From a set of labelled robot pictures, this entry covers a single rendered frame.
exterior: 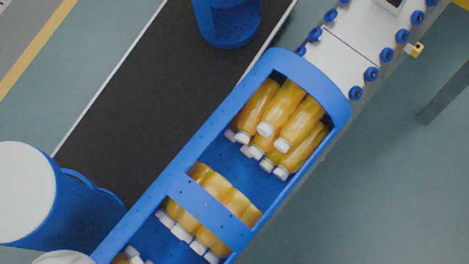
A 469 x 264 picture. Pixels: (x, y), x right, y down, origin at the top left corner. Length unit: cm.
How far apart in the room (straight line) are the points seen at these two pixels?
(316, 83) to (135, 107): 131
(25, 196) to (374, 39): 110
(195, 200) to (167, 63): 135
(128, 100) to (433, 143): 136
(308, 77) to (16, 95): 181
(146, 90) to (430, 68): 129
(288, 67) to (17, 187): 80
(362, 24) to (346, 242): 110
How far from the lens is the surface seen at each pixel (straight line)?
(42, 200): 169
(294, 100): 152
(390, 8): 187
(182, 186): 141
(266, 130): 149
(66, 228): 186
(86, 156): 262
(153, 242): 166
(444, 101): 249
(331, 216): 263
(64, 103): 288
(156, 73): 265
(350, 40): 184
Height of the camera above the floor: 260
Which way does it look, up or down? 75 degrees down
